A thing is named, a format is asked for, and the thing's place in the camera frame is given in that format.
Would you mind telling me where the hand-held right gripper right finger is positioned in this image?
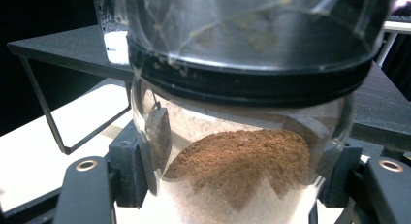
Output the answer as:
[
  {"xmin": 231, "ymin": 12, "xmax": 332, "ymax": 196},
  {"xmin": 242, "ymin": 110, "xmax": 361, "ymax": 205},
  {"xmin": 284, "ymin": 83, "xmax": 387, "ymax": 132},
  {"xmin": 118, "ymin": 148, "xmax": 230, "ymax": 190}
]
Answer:
[{"xmin": 284, "ymin": 115, "xmax": 364, "ymax": 209}]

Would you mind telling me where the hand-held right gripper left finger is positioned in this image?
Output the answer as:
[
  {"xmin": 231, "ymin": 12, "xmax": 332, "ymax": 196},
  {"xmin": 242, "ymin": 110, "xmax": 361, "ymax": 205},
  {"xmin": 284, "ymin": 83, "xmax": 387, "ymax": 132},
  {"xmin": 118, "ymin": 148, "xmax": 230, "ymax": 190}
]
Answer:
[{"xmin": 108, "ymin": 106, "xmax": 173, "ymax": 208}]

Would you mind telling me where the brown powder spice jar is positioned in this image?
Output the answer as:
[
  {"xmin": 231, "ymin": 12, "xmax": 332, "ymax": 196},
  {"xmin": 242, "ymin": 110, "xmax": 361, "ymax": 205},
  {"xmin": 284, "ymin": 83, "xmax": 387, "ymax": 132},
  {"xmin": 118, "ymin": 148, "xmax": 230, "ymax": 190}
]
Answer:
[{"xmin": 124, "ymin": 0, "xmax": 397, "ymax": 224}]

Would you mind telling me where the white powder spice jar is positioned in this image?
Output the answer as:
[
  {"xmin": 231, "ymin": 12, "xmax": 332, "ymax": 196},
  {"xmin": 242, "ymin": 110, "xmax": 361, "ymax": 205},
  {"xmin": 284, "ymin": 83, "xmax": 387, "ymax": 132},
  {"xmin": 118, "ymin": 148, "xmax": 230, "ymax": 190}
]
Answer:
[{"xmin": 91, "ymin": 0, "xmax": 131, "ymax": 66}]

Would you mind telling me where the black shelf riser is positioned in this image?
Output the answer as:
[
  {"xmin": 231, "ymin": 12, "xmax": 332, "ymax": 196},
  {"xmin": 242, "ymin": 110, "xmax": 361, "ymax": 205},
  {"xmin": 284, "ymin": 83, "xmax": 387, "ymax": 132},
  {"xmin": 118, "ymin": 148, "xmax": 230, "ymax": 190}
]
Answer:
[{"xmin": 7, "ymin": 23, "xmax": 411, "ymax": 156}]

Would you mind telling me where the grey metal stand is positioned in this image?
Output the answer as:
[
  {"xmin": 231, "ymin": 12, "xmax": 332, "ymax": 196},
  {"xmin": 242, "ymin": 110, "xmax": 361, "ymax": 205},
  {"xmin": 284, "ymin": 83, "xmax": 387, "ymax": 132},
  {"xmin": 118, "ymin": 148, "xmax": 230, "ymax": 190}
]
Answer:
[{"xmin": 375, "ymin": 19, "xmax": 411, "ymax": 67}]

